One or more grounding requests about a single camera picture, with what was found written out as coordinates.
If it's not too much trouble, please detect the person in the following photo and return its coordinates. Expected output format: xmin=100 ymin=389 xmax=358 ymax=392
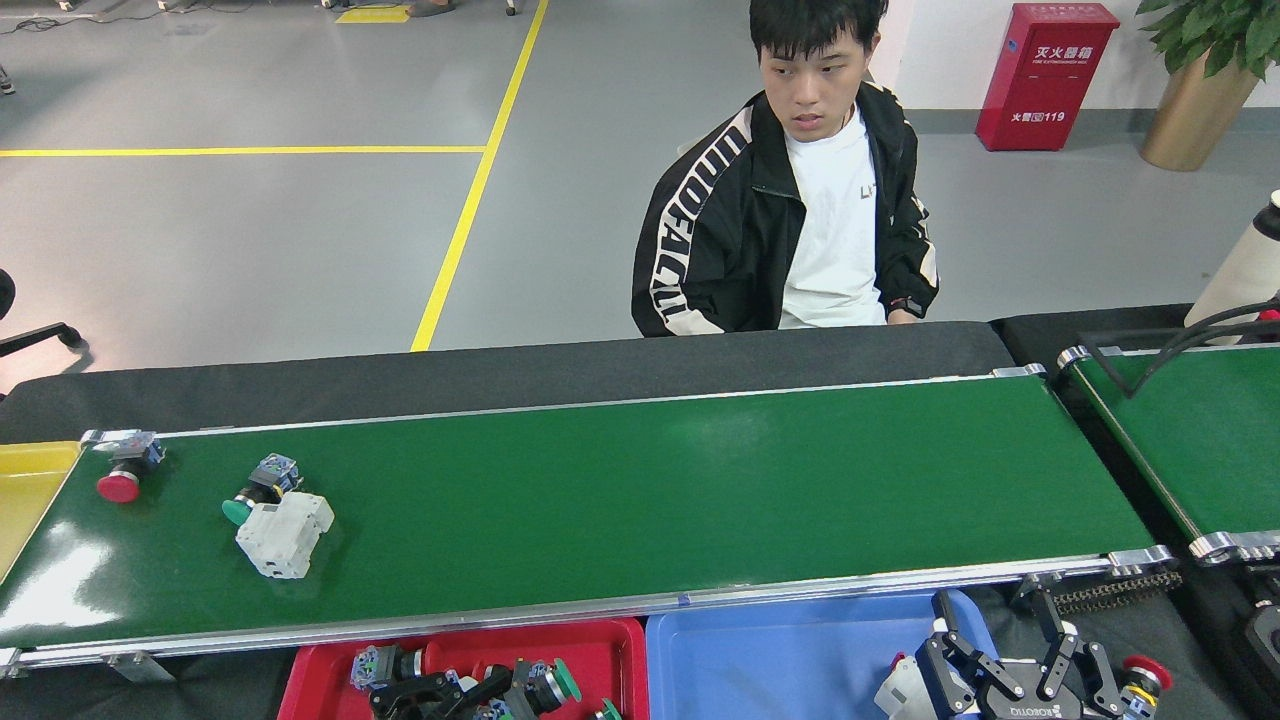
xmin=630 ymin=0 xmax=941 ymax=338

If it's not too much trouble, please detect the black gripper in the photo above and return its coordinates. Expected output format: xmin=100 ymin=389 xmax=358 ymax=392
xmin=915 ymin=590 xmax=1121 ymax=720

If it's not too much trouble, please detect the long green conveyor belt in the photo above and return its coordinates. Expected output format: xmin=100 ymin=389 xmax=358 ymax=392
xmin=0 ymin=365 xmax=1176 ymax=681

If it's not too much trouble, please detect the white cylinder with black cap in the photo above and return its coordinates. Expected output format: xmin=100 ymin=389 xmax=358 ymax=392
xmin=1185 ymin=190 xmax=1280 ymax=346

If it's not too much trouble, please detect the red fire extinguisher cabinet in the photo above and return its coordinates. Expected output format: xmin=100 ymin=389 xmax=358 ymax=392
xmin=976 ymin=3 xmax=1121 ymax=153

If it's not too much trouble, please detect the short green conveyor belt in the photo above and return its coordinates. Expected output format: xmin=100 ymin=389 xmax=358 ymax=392
xmin=1058 ymin=343 xmax=1280 ymax=566

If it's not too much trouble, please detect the black conveyor drive chain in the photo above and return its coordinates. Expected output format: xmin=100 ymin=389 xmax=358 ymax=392
xmin=1015 ymin=568 xmax=1184 ymax=616

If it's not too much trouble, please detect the green potted plant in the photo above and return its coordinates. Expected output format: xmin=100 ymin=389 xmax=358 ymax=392
xmin=1136 ymin=0 xmax=1280 ymax=81

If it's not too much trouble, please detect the black cable loop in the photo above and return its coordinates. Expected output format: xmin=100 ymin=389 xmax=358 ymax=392
xmin=1080 ymin=298 xmax=1280 ymax=399

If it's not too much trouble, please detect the black conveyor motor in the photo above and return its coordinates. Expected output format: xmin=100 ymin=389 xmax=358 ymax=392
xmin=1245 ymin=598 xmax=1280 ymax=683

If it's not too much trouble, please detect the black office chair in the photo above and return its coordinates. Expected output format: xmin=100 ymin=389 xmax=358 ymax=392
xmin=0 ymin=268 xmax=84 ymax=359

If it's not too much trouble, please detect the red plastic tray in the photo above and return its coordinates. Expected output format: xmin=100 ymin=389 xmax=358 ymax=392
xmin=278 ymin=617 xmax=649 ymax=720

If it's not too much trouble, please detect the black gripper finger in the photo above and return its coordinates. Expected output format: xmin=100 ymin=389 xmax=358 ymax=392
xmin=458 ymin=662 xmax=536 ymax=720
xmin=368 ymin=672 xmax=456 ymax=720

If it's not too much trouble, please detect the yellow plastic tray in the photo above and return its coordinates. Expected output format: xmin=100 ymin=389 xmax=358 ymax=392
xmin=0 ymin=441 xmax=83 ymax=583

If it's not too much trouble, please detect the blue plastic tray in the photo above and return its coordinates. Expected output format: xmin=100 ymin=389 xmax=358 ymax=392
xmin=645 ymin=588 xmax=1001 ymax=720

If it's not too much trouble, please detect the gold plant pot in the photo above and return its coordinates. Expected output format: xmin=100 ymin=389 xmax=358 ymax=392
xmin=1140 ymin=48 xmax=1264 ymax=172

